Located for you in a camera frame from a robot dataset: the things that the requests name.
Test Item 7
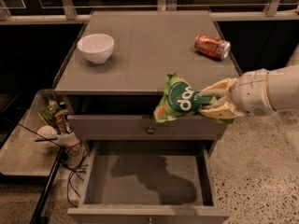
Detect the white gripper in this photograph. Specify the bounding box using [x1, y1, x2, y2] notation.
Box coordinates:
[198, 69, 275, 119]

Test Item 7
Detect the green rice chip bag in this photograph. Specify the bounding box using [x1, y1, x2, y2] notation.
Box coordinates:
[152, 72, 235, 125]

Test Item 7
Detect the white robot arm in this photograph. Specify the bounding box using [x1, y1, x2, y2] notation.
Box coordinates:
[199, 49, 299, 119]

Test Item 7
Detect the round metal drawer knob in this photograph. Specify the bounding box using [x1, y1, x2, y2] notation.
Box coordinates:
[147, 126, 154, 134]

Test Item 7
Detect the grey top drawer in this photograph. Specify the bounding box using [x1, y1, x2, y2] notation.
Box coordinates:
[68, 115, 227, 140]

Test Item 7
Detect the grey drawer cabinet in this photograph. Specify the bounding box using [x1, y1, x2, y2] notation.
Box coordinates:
[51, 9, 249, 158]

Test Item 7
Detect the grey open middle drawer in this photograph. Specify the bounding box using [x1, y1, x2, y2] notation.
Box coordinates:
[67, 141, 229, 224]

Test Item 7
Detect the green snack bag in bin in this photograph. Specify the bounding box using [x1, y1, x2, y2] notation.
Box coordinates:
[38, 99, 61, 125]

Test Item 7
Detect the orange soda can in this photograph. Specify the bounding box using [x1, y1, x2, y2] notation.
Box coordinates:
[194, 35, 231, 60]

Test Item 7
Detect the metal window railing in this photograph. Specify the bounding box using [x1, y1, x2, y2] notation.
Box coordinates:
[0, 0, 299, 24]

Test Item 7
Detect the white ceramic bowl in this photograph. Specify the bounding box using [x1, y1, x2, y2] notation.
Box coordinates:
[77, 34, 114, 63]

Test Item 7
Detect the brown snack packet in bin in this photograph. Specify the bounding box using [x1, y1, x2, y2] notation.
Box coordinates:
[54, 109, 71, 134]

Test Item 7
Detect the white ball in bin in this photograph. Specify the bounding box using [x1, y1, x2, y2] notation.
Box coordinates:
[36, 125, 57, 140]

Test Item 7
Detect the clear plastic bin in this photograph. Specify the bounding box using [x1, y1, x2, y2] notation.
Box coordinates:
[0, 90, 80, 176]

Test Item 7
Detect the black rod on floor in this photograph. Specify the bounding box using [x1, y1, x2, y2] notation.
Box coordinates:
[29, 147, 65, 224]

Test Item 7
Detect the blue cable on floor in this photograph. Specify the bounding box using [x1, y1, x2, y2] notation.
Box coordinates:
[61, 141, 90, 208]

